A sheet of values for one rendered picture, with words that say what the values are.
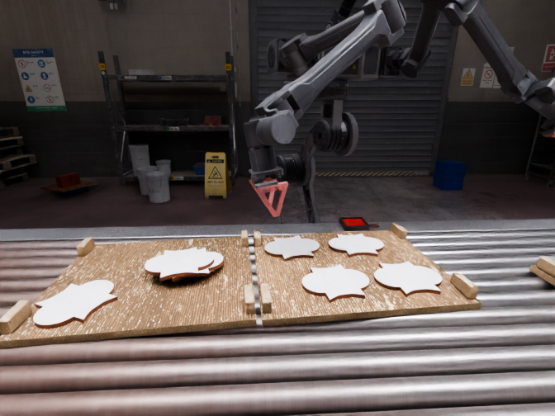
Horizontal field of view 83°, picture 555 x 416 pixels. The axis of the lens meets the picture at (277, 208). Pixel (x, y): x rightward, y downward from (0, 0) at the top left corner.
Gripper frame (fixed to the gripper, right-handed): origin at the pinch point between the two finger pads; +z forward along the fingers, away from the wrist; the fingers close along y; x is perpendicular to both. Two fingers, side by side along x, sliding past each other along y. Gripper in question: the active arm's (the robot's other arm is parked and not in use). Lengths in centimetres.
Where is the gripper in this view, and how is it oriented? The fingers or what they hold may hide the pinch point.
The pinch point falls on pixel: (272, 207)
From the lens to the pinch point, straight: 73.4
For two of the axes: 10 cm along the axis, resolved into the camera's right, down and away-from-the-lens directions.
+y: 1.9, 2.2, -9.6
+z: 1.7, 9.5, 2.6
